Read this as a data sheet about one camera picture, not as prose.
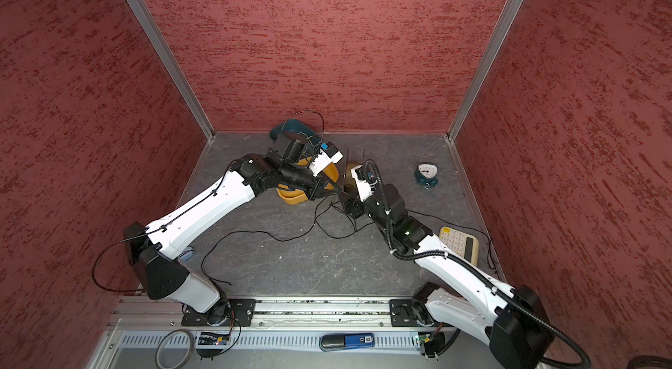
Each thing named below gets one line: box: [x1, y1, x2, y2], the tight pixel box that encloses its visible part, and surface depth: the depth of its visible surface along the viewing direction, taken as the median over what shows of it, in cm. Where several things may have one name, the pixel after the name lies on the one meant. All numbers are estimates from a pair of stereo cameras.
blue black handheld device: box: [319, 333, 376, 352], surface depth 68 cm
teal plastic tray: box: [269, 118, 322, 144], surface depth 120 cm
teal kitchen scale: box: [414, 161, 439, 190], surface depth 105 cm
